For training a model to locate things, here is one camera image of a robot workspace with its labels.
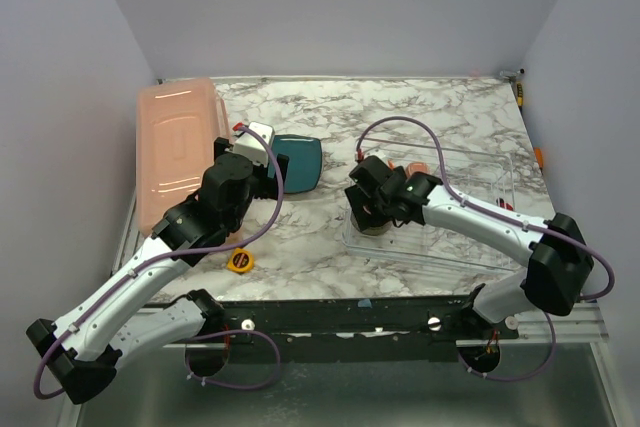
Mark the pink plastic storage box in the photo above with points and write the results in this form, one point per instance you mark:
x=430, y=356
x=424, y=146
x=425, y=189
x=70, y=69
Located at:
x=176, y=126

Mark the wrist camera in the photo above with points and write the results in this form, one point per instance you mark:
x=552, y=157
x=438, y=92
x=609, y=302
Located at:
x=249, y=147
x=360, y=155

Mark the orange clip on wall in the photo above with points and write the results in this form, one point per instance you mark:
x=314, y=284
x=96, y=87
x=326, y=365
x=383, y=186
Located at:
x=539, y=158

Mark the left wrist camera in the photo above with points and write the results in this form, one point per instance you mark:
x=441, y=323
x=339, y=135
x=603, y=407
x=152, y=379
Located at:
x=249, y=147

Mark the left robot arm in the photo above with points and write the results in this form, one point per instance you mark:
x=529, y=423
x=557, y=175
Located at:
x=83, y=350

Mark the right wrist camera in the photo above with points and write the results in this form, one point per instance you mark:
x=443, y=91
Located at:
x=360, y=155

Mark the beige bowl dark rim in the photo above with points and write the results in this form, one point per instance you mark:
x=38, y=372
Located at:
x=372, y=231

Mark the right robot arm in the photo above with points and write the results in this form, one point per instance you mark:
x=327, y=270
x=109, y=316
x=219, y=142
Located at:
x=554, y=264

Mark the black mounting rail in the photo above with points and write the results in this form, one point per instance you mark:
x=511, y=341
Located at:
x=352, y=330

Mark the yellow black tool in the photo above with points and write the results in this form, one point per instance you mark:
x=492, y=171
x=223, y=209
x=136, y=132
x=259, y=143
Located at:
x=519, y=94

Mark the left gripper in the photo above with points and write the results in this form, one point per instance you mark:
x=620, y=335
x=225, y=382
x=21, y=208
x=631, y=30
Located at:
x=280, y=167

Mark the red black utensil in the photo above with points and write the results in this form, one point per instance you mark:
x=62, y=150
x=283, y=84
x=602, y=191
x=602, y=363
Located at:
x=504, y=204

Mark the pink floral mug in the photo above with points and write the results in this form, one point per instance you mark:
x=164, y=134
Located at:
x=416, y=167

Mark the yellow tape measure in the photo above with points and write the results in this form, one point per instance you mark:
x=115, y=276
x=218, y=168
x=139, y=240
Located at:
x=241, y=261

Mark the teal square plate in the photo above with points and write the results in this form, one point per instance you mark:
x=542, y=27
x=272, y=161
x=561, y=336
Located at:
x=305, y=162

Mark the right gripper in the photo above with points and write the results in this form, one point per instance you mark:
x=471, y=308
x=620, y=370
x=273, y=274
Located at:
x=365, y=192

